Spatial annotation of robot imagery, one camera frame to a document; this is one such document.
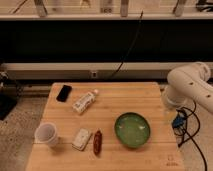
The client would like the white plastic bottle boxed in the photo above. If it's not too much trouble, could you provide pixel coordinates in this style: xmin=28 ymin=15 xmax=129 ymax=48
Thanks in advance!
xmin=72 ymin=89 xmax=99 ymax=114

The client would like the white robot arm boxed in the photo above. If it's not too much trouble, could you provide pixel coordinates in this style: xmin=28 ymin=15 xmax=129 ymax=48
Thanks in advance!
xmin=162 ymin=62 xmax=213 ymax=124

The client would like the blue connector box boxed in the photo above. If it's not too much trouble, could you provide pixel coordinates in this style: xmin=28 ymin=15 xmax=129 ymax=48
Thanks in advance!
xmin=172 ymin=115 xmax=185 ymax=128

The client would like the green bowl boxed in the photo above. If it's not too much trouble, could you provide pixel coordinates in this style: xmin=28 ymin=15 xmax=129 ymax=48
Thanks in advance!
xmin=114 ymin=112 xmax=151 ymax=149

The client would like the brown sausage toy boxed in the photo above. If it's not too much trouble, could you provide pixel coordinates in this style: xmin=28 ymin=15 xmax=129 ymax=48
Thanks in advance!
xmin=93 ymin=130 xmax=102 ymax=155

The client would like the white rectangular box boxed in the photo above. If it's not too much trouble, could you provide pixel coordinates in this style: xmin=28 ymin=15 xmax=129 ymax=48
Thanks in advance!
xmin=72 ymin=128 xmax=92 ymax=151

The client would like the black smartphone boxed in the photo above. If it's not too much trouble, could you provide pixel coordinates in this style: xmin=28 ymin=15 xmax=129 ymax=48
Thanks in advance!
xmin=56 ymin=85 xmax=72 ymax=102

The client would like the white plastic cup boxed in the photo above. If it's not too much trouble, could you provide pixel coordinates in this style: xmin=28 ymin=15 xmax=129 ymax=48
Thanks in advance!
xmin=34 ymin=122 xmax=59 ymax=147

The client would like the black equipment at left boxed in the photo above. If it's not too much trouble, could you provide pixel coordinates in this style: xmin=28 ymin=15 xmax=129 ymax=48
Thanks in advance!
xmin=0 ymin=71 xmax=22 ymax=121

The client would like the black hanging cable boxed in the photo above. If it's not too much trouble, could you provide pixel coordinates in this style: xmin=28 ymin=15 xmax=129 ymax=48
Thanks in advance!
xmin=105 ymin=10 xmax=145 ymax=81

